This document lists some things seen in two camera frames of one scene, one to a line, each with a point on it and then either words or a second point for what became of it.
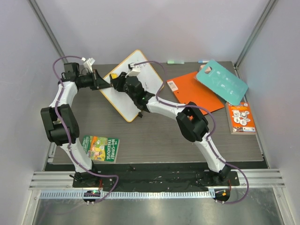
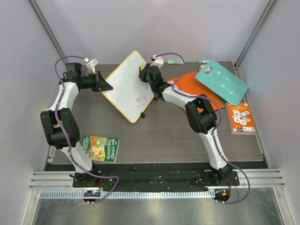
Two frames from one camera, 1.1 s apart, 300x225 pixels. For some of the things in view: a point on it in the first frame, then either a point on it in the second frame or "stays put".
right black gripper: [121, 82] → [145, 74]
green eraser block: [176, 62] stays put
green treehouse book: [101, 149] stays put
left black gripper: [99, 82] stays put
